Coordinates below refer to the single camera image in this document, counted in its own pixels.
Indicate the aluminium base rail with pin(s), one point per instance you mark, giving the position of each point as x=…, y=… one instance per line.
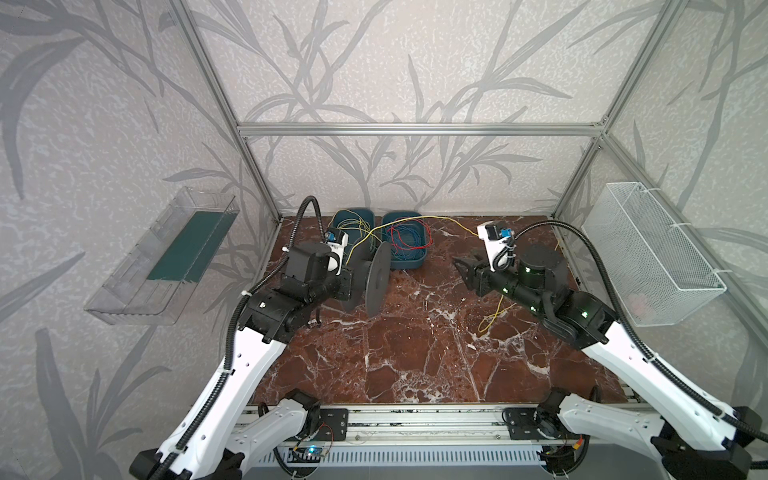
x=482, y=424

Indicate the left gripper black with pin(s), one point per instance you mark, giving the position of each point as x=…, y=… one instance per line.
x=352, y=282

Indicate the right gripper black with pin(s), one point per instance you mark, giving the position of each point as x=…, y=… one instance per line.
x=482, y=279

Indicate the teal plastic bin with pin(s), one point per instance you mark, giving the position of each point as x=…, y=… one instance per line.
x=406, y=232
x=357, y=222

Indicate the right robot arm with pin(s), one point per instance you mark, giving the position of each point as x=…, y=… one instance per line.
x=690, y=433

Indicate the small green circuit board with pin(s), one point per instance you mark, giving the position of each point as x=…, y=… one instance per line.
x=309, y=455

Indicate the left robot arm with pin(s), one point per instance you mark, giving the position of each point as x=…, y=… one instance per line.
x=207, y=444

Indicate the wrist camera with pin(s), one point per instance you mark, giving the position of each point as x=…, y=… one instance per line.
x=337, y=240
x=499, y=244

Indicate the clear plastic wall tray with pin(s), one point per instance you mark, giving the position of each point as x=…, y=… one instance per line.
x=152, y=285

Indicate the aluminium frame crossbar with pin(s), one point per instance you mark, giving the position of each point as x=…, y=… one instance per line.
x=252, y=130

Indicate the grey perforated cable spool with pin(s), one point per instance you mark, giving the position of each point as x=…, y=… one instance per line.
x=370, y=278

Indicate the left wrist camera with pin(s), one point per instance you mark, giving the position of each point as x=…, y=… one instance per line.
x=337, y=240

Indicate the pink object in basket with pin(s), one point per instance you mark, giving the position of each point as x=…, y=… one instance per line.
x=640, y=307

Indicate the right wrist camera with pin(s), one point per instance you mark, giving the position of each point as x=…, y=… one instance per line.
x=499, y=244

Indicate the white wire mesh basket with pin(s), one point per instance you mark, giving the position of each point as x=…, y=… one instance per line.
x=645, y=251

